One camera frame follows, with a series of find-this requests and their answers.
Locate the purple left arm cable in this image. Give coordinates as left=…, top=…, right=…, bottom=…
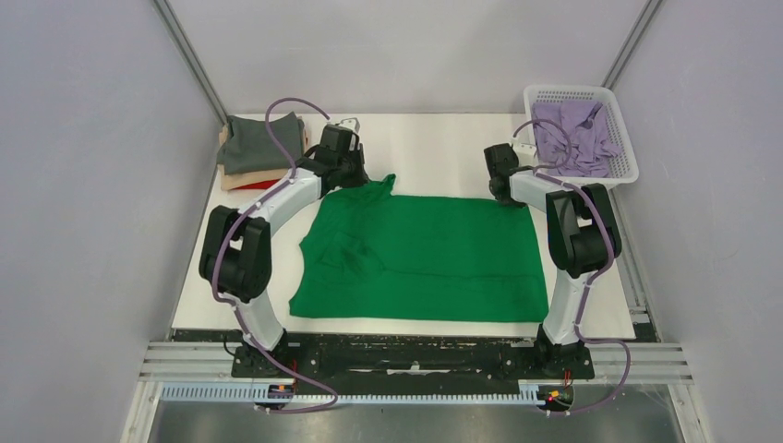
left=211, top=97, right=340, bottom=415

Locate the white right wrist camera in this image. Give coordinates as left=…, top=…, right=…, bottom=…
left=512, top=141, right=536, bottom=155

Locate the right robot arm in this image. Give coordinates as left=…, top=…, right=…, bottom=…
left=483, top=143, right=621, bottom=377

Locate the purple crumpled t-shirt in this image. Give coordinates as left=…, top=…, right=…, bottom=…
left=531, top=100, right=622, bottom=177

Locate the white plastic basket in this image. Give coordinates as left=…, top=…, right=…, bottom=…
left=524, top=84, right=639, bottom=188

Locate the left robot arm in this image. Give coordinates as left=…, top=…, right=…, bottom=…
left=199, top=117, right=369, bottom=377

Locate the grey folded t-shirt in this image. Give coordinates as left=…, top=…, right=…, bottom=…
left=216, top=113, right=305, bottom=175

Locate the white slotted cable duct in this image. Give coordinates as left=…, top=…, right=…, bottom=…
left=161, top=382, right=545, bottom=406

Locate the green t-shirt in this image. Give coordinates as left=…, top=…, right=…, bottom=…
left=289, top=175, right=549, bottom=323

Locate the beige folded t-shirt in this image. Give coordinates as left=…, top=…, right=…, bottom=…
left=216, top=122, right=308, bottom=190

